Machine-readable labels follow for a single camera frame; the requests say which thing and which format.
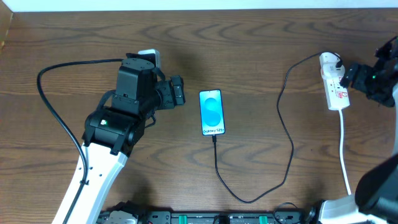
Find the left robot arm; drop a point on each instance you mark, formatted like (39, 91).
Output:
(112, 130)

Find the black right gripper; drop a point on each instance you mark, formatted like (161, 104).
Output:
(354, 75)

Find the white USB charger adapter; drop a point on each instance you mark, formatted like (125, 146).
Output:
(331, 65)

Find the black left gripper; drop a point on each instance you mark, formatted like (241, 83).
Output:
(170, 94)

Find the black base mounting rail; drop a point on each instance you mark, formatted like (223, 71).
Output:
(128, 212)

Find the blue Galaxy smartphone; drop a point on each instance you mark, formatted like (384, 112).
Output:
(211, 112)

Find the white power strip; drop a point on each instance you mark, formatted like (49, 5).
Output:
(336, 96)

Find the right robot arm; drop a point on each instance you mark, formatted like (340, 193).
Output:
(375, 198)

